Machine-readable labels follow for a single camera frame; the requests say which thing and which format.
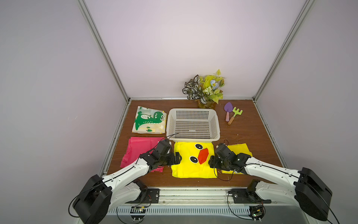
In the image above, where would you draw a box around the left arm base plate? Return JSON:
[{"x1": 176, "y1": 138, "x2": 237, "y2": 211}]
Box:
[{"x1": 129, "y1": 188, "x2": 160, "y2": 204}]

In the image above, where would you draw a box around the left circuit board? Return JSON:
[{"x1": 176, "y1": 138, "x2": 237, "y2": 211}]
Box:
[{"x1": 130, "y1": 206, "x2": 147, "y2": 224}]

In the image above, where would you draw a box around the purple toy trowel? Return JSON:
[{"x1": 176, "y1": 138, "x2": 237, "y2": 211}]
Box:
[{"x1": 224, "y1": 102, "x2": 233, "y2": 122}]

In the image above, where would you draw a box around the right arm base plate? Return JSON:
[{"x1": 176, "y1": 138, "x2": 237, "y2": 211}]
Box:
[{"x1": 230, "y1": 189, "x2": 272, "y2": 204}]

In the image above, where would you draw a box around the right base black cable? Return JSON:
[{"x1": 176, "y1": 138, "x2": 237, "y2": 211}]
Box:
[{"x1": 227, "y1": 191, "x2": 254, "y2": 221}]

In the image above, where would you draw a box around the circuit board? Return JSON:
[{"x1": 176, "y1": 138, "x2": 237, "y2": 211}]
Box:
[
  {"x1": 249, "y1": 204, "x2": 266, "y2": 222},
  {"x1": 130, "y1": 206, "x2": 147, "y2": 224}
]

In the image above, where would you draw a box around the artificial potted plant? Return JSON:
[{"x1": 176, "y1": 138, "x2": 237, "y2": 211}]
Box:
[{"x1": 182, "y1": 70, "x2": 225, "y2": 109}]

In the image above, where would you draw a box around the right circuit board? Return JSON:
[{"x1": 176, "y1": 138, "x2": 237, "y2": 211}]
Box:
[{"x1": 249, "y1": 204, "x2": 266, "y2": 222}]

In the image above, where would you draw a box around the white plastic perforated basket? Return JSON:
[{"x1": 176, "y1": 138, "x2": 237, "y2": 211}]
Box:
[{"x1": 166, "y1": 108, "x2": 220, "y2": 142}]

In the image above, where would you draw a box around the green dinosaur folded raincoat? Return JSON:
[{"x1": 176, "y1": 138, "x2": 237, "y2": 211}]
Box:
[{"x1": 132, "y1": 106, "x2": 167, "y2": 134}]

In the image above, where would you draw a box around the aluminium front rail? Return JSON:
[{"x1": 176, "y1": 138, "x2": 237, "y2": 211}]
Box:
[{"x1": 81, "y1": 187, "x2": 311, "y2": 207}]

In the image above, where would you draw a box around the plain yellow raincoat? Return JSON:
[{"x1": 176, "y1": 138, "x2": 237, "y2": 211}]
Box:
[{"x1": 221, "y1": 143, "x2": 253, "y2": 175}]

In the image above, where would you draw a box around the base black cable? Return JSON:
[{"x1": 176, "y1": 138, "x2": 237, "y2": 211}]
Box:
[
  {"x1": 116, "y1": 205, "x2": 146, "y2": 224},
  {"x1": 227, "y1": 191, "x2": 254, "y2": 221}
]

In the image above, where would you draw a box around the green toy rake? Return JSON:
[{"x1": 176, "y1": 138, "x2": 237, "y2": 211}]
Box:
[{"x1": 227, "y1": 107, "x2": 243, "y2": 125}]

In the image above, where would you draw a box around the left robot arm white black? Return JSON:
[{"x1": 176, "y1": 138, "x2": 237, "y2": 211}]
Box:
[{"x1": 69, "y1": 139, "x2": 182, "y2": 224}]

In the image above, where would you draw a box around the pink raincoat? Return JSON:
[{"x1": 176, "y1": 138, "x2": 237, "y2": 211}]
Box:
[{"x1": 120, "y1": 137, "x2": 164, "y2": 168}]

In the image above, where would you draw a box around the left base black cable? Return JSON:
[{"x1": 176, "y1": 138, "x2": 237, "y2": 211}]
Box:
[{"x1": 116, "y1": 205, "x2": 146, "y2": 224}]

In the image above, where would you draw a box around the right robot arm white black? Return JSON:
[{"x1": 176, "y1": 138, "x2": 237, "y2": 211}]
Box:
[{"x1": 208, "y1": 143, "x2": 332, "y2": 221}]

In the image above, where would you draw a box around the yellow duck face raincoat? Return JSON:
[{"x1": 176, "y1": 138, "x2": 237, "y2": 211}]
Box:
[{"x1": 171, "y1": 142, "x2": 217, "y2": 179}]

